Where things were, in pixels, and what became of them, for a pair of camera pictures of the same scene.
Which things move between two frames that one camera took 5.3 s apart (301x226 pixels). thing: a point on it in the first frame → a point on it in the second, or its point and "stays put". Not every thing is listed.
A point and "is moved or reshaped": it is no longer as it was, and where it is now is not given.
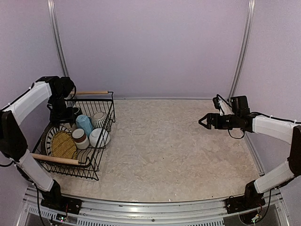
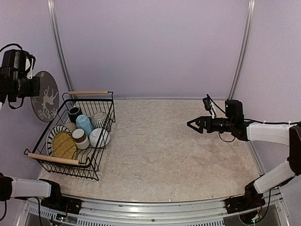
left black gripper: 68,118 → 35,90
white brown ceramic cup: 81,140 stays put
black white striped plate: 52,131 stays put
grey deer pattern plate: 43,149 is moved or reshaped
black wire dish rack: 74,147 stays put
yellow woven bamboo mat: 63,145 stays put
